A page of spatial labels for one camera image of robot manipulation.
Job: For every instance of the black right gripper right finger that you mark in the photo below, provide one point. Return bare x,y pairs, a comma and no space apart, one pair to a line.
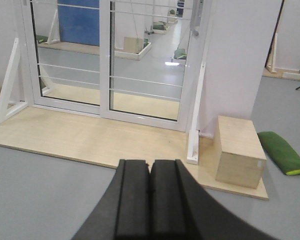
181,209

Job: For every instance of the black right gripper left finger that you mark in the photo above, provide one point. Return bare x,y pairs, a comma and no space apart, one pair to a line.
123,211

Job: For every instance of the white sliding glass door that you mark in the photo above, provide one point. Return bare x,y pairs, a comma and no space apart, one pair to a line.
154,62

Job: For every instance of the grey door handle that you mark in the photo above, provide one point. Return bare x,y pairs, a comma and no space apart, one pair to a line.
196,15

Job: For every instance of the white fixed glass door panel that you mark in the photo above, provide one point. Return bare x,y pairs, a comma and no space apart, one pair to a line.
65,76

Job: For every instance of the blue panel behind door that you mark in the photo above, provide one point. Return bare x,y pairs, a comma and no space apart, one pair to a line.
79,21

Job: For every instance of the light wooden box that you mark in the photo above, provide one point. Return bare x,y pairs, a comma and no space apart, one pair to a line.
239,154

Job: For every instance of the green sandbag cushion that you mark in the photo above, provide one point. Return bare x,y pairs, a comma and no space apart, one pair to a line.
281,152

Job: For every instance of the white right support bracket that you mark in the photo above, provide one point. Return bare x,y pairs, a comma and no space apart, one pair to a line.
192,156

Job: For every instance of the white support bracket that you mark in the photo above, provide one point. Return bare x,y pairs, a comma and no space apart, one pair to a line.
8,82
192,156

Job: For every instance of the white left support bracket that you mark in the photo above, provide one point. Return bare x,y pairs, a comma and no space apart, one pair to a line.
8,82

